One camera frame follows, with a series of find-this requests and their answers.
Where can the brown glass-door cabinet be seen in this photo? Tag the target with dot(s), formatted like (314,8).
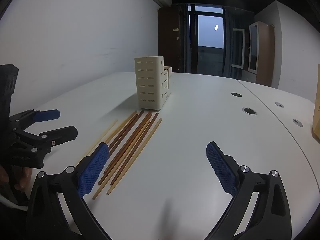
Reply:
(267,55)

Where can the cardboard box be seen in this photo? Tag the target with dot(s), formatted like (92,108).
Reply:
(317,110)

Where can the cream perforated utensil holder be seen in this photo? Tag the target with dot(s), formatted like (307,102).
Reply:
(158,85)

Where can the dark framed glass door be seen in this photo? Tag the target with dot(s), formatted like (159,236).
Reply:
(210,37)

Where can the white framed window sash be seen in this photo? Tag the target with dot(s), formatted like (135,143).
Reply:
(242,47)

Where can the dark brown wooden cabinet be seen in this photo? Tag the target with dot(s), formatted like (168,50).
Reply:
(170,50)

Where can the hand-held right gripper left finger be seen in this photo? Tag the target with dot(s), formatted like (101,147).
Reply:
(93,170)

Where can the person's left hand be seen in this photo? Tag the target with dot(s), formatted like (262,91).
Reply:
(23,177)

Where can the row of wooden chopsticks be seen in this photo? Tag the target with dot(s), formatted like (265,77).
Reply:
(132,140)

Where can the blue-grey curtain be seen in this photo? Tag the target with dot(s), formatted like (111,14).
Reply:
(228,42)

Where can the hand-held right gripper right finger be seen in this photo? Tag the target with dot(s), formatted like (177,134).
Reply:
(222,170)

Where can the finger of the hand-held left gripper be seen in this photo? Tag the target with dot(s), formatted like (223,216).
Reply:
(62,133)
(46,115)

